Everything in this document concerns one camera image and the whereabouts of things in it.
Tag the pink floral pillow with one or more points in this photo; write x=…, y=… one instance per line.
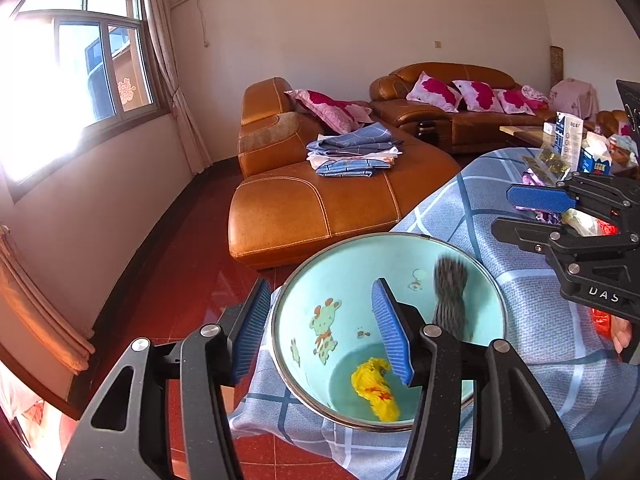
x=512, y=100
x=435, y=91
x=330, y=107
x=477, y=95

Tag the yellow wrapper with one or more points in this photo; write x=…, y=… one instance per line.
x=375, y=385

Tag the blue milk carton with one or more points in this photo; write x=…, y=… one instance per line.
x=595, y=157

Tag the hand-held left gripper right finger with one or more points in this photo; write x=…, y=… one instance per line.
x=392, y=330

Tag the window with grey frame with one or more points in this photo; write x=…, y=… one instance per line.
x=105, y=70

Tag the purple wrapper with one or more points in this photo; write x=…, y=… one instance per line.
x=531, y=178

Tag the orange cloth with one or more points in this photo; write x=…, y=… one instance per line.
x=35, y=300

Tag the brown leather chaise sofa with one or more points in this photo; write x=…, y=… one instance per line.
x=280, y=210

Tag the tall white drink carton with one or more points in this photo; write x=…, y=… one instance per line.
x=570, y=135

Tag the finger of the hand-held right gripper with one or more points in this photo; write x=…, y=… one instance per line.
x=540, y=196
x=525, y=235

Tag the red paper window decal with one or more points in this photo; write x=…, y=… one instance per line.
x=127, y=91

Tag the wooden coffee table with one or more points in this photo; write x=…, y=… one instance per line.
x=522, y=132

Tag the beige curtain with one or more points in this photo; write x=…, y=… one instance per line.
x=170, y=60

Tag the folded blue plaid bedding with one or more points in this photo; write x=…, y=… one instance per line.
x=350, y=152

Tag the pink floral cloth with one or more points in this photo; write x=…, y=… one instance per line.
x=534, y=95

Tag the person's right hand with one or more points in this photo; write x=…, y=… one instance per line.
x=627, y=332

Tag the dark side table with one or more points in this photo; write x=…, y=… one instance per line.
x=427, y=132

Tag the rolled straw mat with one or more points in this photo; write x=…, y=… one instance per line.
x=556, y=67

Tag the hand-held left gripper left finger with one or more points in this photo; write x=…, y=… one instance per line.
x=250, y=330

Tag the brown leather armchair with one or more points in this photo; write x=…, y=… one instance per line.
x=607, y=120

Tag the brown leather long sofa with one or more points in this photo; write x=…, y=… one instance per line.
x=480, y=122

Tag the pink cloth covered furniture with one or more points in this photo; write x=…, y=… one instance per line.
x=575, y=97

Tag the light blue cartoon print bin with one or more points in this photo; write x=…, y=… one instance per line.
x=320, y=280

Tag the blue plaid tablecloth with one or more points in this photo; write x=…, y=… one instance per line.
x=525, y=285

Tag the pale yellow plastic bag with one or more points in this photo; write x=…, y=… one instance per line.
x=580, y=220

